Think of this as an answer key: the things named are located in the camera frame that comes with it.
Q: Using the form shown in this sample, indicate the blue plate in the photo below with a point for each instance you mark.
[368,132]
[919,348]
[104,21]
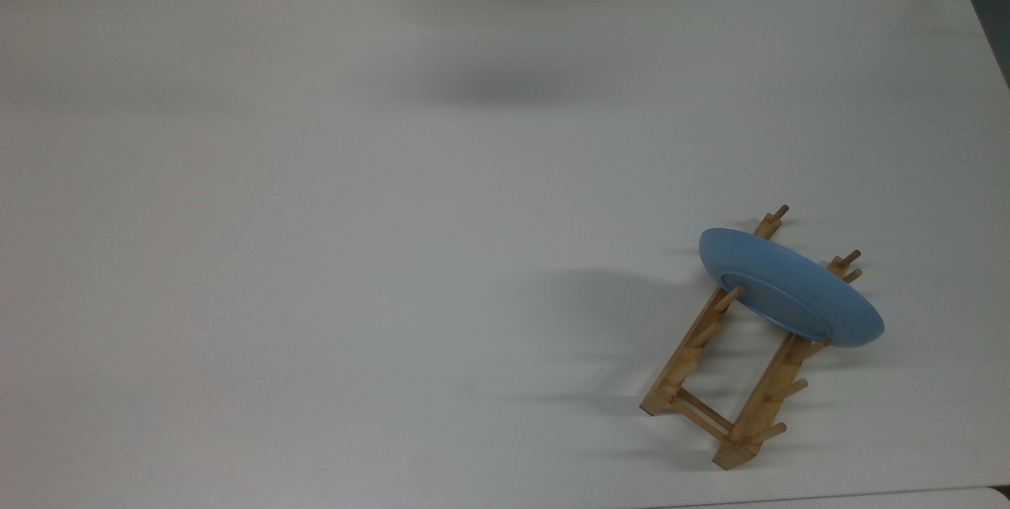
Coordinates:
[789,288]

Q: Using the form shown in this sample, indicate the white side table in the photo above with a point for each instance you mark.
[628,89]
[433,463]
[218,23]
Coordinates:
[907,501]

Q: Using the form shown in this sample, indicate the wooden plate rack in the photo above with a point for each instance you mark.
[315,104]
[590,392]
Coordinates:
[746,430]

